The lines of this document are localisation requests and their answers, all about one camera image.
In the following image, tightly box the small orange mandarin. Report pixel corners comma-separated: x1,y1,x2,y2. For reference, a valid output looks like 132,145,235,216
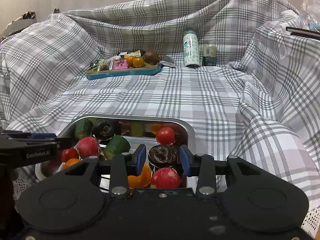
63,158,80,169

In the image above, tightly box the clear date snack packet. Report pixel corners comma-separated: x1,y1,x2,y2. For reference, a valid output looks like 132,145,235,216
98,59,113,71

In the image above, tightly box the large orange mandarin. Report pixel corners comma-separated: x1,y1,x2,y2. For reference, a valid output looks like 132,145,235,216
127,165,151,190

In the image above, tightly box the green candy wrapper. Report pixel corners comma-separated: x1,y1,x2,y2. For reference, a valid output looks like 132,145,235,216
89,59,103,69

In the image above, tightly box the brown passion fruit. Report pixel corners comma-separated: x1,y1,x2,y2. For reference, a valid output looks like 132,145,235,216
143,50,161,65

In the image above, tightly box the small red radish apple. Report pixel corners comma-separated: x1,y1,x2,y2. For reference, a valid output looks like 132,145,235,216
76,137,100,159

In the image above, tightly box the steel tray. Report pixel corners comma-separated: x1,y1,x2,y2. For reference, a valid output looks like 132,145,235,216
35,115,195,190

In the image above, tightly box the orange in tin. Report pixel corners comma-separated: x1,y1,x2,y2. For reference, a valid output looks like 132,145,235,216
126,55,136,67
132,57,145,68

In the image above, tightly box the red tomato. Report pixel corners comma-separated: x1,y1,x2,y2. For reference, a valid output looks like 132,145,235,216
156,127,176,145
61,148,79,163

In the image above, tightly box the green beverage can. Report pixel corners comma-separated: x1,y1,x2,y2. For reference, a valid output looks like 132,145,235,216
202,44,217,66

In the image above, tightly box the orange in tin back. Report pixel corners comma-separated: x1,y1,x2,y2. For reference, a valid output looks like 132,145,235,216
126,55,136,67

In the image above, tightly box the large red apple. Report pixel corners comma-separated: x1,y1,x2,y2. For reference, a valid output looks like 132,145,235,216
151,167,181,189

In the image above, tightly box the dark flat object on armrest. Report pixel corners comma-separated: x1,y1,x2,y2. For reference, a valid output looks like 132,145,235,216
286,27,320,40

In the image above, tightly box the white box with dark item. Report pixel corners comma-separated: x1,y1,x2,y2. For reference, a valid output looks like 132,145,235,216
1,11,37,41

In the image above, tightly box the teal gold snack tin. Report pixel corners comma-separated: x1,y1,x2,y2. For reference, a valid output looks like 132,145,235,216
86,56,163,80

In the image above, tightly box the pink snack packet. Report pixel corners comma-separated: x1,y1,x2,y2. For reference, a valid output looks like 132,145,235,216
112,59,129,70

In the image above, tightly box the silver foil wrapper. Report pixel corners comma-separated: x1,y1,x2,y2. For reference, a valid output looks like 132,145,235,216
159,55,176,68

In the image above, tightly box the plastic bag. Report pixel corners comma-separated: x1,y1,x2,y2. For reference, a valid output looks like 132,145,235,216
297,0,320,32

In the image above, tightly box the plaid sofa cover cloth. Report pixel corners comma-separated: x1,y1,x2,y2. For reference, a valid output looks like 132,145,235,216
0,0,320,235

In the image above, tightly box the cucumber piece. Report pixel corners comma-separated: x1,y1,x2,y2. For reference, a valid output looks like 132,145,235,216
74,119,93,140
103,135,131,160

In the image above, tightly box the cartoon cat thermos bottle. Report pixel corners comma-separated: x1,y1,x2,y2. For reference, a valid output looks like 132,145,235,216
183,30,200,68

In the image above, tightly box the orange in tin front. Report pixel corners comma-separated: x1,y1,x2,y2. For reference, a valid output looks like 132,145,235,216
132,57,145,68

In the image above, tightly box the yellow pastry packet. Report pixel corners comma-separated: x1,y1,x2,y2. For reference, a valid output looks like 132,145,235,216
123,50,142,59

